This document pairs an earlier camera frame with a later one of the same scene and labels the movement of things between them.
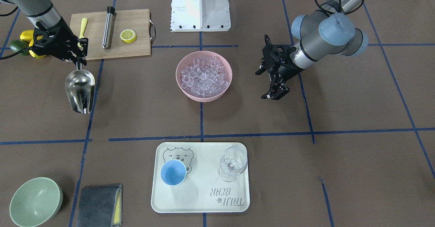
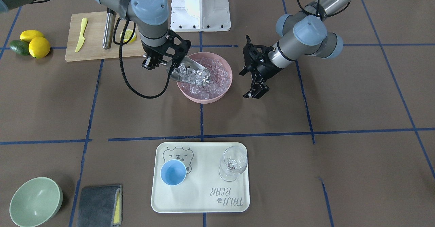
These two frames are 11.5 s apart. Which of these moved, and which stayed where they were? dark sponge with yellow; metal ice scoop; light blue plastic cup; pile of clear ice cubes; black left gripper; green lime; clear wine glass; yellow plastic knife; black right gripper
Moved: black right gripper; black left gripper; metal ice scoop
Stayed: dark sponge with yellow; yellow plastic knife; green lime; light blue plastic cup; clear wine glass; pile of clear ice cubes
